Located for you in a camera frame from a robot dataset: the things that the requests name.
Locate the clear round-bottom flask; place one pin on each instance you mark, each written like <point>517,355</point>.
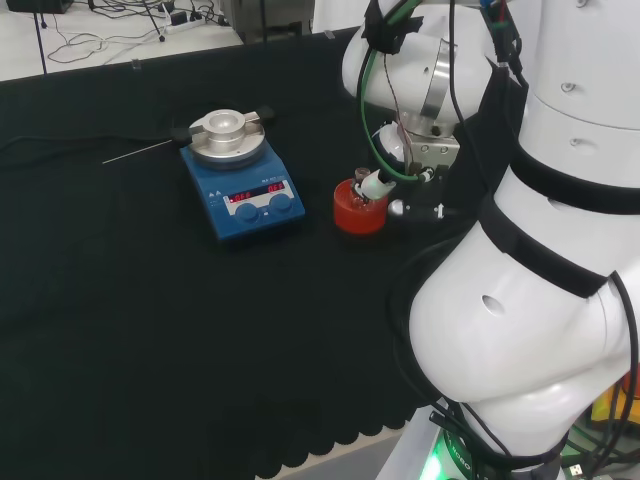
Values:
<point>360,176</point>

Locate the black bench cloth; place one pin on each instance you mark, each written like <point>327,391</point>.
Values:
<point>175,325</point>

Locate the white power strip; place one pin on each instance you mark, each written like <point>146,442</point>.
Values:
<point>182,22</point>

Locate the blue base heater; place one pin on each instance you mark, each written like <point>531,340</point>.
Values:
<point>250,195</point>

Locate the thin metal probe rod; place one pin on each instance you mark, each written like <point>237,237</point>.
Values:
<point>135,154</point>

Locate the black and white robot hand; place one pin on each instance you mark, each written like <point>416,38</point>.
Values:
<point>430,192</point>

